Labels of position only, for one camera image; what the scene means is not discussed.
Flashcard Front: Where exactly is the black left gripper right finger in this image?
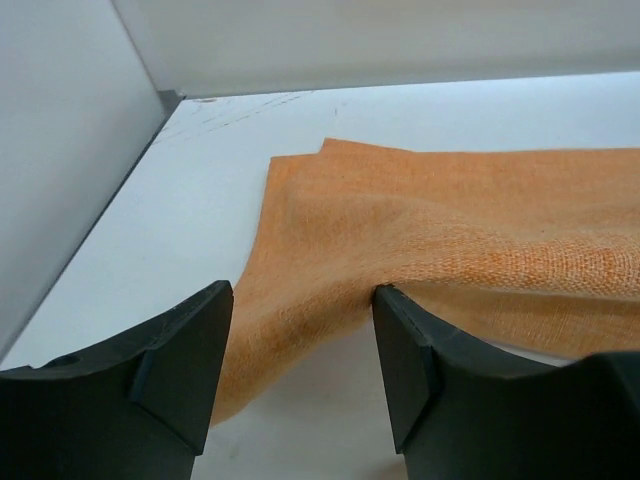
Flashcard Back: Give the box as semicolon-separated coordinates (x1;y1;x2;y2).
372;285;639;479

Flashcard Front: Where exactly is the orange cloth placemat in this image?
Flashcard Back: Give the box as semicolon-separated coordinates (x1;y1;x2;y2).
212;139;639;424

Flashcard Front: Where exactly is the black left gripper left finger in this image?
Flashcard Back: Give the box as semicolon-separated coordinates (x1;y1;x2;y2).
1;281;233;479

